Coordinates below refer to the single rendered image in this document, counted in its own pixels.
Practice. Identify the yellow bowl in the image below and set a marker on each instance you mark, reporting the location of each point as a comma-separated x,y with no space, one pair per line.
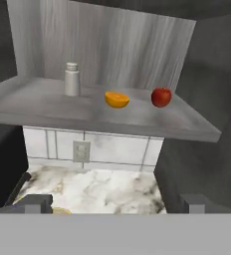
61,210

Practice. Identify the orange half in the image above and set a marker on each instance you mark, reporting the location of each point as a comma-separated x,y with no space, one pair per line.
116,100

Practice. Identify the grey wooden cabinet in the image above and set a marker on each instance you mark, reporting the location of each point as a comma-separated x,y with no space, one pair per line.
120,50

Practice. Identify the red apple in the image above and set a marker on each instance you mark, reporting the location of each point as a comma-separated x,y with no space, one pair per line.
161,97

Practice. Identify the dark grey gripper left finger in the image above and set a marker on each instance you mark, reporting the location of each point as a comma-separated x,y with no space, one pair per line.
38,203

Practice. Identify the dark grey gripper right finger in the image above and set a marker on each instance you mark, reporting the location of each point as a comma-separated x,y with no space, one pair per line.
193,203

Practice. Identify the grey wall socket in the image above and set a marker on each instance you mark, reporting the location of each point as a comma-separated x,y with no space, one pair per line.
81,151

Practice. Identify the white shaker with grey cap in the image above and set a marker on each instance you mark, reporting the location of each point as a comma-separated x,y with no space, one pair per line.
72,81

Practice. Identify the dark grey cabinet door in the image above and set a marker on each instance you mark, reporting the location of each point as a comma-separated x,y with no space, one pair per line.
3,156
207,166

